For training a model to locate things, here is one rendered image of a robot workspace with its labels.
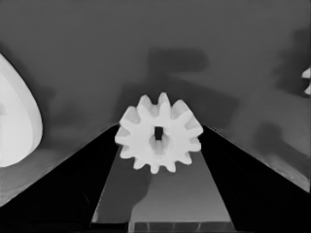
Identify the white round carrier with pins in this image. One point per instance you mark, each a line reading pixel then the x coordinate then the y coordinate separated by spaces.
pixel 16 129

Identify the small white toothed gear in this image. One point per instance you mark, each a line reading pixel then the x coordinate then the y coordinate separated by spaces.
pixel 176 131
pixel 307 74

